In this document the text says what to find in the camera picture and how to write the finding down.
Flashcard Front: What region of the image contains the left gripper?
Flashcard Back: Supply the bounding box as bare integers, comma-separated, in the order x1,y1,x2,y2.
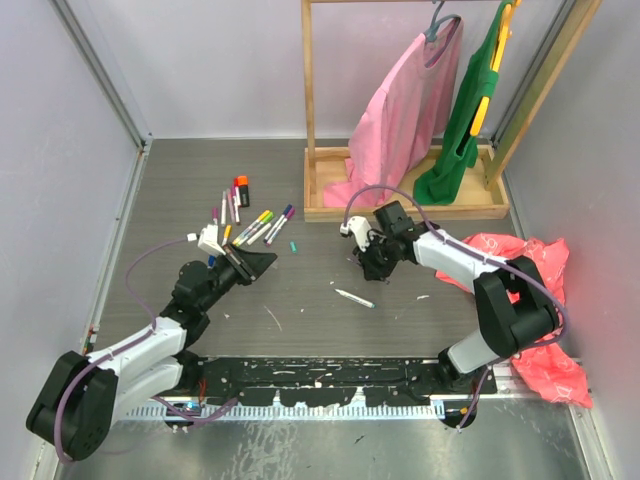
198,242,275,313

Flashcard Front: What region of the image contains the white pen teal tip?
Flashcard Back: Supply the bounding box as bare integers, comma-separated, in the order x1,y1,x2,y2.
335,289,376,309

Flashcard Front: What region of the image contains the blue cap white marker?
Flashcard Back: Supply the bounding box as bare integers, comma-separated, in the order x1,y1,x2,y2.
263,204,294,246

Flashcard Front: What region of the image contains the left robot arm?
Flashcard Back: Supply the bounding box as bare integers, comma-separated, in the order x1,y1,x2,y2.
25,245,278,461

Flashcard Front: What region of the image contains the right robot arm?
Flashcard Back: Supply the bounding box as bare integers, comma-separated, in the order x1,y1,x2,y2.
340,201,560,394

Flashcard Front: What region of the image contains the orange cap white pen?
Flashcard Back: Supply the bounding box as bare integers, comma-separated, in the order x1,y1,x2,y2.
220,225,232,246

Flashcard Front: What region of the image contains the pink white pen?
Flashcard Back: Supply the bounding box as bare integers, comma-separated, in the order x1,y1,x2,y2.
226,188,240,225

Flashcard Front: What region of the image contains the grey white pen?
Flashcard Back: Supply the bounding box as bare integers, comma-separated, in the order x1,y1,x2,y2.
220,190,227,226

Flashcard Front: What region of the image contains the yellow cap white marker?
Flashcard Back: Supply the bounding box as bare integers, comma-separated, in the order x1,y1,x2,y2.
232,210,271,245

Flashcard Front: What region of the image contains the purple cap white marker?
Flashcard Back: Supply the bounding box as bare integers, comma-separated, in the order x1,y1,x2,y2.
265,207,295,246

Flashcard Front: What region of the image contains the orange black highlighter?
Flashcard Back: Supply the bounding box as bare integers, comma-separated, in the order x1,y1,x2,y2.
234,175,250,208

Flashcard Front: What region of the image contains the green t-shirt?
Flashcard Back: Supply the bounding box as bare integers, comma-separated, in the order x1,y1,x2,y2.
413,29,489,205

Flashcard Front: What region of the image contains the wooden clothes rack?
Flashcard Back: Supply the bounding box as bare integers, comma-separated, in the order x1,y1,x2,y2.
299,0,604,224

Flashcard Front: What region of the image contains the pink t-shirt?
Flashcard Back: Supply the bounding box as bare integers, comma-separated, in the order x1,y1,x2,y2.
323,19,464,208

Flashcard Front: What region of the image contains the red plastic bag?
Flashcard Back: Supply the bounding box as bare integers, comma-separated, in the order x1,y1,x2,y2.
464,233,593,409

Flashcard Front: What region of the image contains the grey hanger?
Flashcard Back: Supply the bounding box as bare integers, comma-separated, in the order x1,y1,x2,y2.
424,0,462,46

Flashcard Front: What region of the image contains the yellow hanger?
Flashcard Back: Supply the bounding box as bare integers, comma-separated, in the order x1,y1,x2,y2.
469,0,521,137

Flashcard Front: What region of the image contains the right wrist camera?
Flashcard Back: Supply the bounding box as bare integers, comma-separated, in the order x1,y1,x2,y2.
339,216,372,252

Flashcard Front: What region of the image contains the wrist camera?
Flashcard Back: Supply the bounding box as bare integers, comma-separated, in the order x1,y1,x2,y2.
197,224,224,257
339,216,372,252

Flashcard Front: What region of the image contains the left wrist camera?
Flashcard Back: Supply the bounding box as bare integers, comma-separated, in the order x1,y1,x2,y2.
197,224,224,257

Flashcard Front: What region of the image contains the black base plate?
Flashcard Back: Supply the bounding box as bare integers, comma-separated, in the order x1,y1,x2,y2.
164,357,498,408

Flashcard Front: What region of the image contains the white slotted cable duct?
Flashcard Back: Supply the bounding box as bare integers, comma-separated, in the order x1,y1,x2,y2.
124,401,446,421

